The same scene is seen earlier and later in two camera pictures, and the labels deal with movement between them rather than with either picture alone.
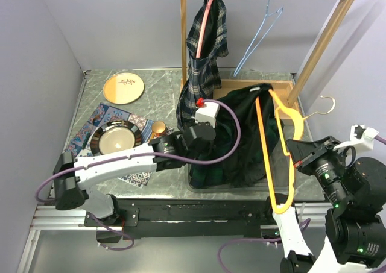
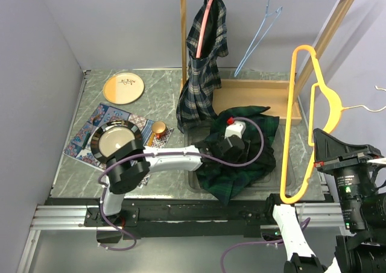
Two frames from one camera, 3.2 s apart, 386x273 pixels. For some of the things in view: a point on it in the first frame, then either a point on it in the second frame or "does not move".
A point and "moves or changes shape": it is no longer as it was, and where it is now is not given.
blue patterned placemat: x=79 y=145 does not move
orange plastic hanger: x=300 y=129 → x=322 y=81
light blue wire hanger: x=269 y=21 does not move
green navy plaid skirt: x=249 y=163 moves or changes shape
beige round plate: x=123 y=88 does not move
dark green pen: x=85 y=139 does not move
